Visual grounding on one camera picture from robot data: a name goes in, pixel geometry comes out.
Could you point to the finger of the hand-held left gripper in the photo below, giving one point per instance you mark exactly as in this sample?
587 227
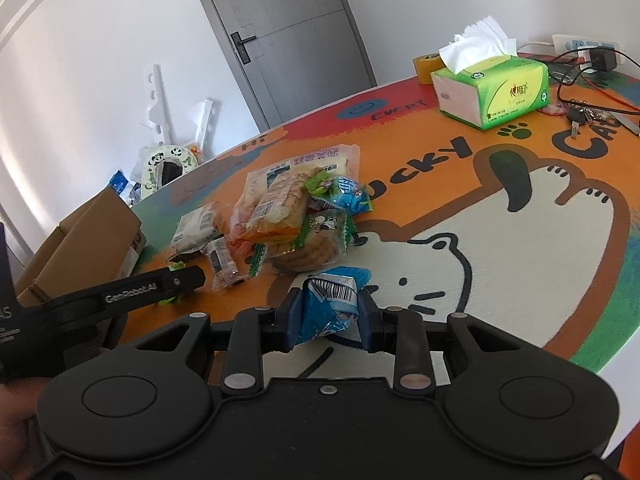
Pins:
130 292

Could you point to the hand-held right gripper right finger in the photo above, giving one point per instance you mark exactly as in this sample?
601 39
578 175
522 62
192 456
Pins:
367 325

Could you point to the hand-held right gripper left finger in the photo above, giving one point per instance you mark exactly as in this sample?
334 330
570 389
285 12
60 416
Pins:
295 320

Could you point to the blue snack packet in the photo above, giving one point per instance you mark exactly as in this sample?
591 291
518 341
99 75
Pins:
330 305

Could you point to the cardboard box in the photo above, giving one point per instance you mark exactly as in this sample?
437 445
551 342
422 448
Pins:
90 230

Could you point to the round biscuit packet green print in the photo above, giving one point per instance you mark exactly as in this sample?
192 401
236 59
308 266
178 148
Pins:
315 242

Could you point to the clear packet of orange sticks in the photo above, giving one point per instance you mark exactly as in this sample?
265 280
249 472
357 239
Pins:
265 237

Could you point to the white grey snack packet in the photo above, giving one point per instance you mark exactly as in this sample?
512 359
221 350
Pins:
195 230

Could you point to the small clear dark snack packet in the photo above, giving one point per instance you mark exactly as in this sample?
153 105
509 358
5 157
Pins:
225 262

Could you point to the white noodle packet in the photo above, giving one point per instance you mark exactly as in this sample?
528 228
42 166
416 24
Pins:
280 195

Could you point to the small blue candy packet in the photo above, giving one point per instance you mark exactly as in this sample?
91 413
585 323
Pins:
350 195

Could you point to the person's left hand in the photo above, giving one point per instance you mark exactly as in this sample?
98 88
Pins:
17 420

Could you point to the blue plastic bag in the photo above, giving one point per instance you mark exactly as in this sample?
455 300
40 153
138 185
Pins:
120 182

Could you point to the short white rack panel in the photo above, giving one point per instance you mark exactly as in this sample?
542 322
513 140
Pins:
202 125

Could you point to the yellow tape roll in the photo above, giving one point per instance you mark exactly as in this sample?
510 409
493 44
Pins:
425 67

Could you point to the green tissue box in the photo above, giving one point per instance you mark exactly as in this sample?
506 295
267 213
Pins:
495 90

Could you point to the grey door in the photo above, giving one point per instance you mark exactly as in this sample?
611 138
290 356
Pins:
290 35

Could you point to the bunch of keys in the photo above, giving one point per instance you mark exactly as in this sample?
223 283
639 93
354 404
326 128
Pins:
582 117

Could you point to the grey metal tool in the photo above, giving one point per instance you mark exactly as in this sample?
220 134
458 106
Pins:
627 124

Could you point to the white power strip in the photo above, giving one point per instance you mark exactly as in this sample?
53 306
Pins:
570 42

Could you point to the black power adapter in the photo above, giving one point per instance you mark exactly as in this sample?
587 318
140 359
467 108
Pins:
604 59

